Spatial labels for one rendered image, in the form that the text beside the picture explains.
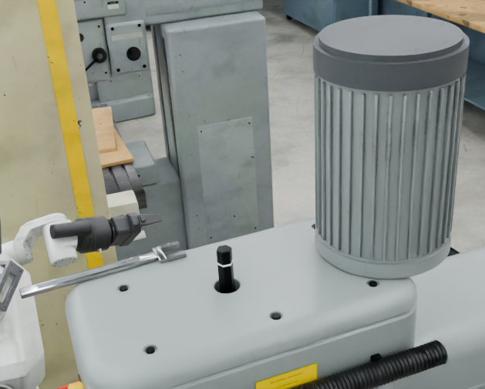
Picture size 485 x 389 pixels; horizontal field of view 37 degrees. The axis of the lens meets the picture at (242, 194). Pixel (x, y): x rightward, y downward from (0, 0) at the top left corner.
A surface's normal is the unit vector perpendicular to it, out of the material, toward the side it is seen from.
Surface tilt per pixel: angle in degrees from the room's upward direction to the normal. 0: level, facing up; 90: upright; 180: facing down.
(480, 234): 0
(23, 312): 59
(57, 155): 90
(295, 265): 0
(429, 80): 90
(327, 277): 0
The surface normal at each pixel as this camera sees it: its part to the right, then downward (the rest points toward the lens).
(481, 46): -0.93, 0.22
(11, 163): 0.36, 0.43
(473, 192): -0.06, -0.88
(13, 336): 0.23, -0.50
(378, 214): -0.25, 0.47
